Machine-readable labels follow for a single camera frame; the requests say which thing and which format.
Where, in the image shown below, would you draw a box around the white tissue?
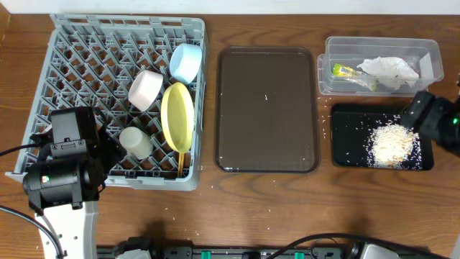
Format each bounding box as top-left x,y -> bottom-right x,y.
357,57 -> 419,91

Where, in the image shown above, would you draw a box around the green yellow snack wrapper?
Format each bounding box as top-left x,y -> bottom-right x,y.
332,63 -> 378,91

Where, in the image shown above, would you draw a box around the light blue bowl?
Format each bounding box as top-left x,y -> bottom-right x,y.
169,43 -> 203,85

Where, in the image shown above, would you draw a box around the wooden chopstick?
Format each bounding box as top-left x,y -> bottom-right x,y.
178,153 -> 185,178
178,153 -> 184,178

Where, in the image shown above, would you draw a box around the yellow plate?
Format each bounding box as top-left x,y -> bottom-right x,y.
161,82 -> 194,153

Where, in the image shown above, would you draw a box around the white pink bowl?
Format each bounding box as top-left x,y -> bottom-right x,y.
128,71 -> 163,112

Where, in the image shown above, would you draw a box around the cream white cup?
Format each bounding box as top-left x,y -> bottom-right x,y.
119,127 -> 153,160

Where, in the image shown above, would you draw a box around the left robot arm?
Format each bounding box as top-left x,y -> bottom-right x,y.
22,106 -> 126,258

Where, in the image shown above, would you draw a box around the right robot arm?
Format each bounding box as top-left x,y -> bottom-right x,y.
360,91 -> 459,259

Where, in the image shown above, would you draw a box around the clear plastic waste bin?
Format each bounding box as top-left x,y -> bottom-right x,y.
317,36 -> 444,97

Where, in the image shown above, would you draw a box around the spilled rice food scraps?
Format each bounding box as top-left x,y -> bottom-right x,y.
365,114 -> 422,170

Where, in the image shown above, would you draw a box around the black rectangular tray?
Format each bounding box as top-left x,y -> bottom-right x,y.
331,104 -> 434,171

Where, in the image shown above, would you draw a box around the dark brown serving tray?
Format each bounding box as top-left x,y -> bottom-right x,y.
214,47 -> 321,173

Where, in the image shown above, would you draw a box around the grey plastic dish rack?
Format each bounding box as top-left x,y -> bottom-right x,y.
7,14 -> 208,191

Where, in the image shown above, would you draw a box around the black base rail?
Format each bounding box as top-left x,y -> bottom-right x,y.
96,237 -> 360,259

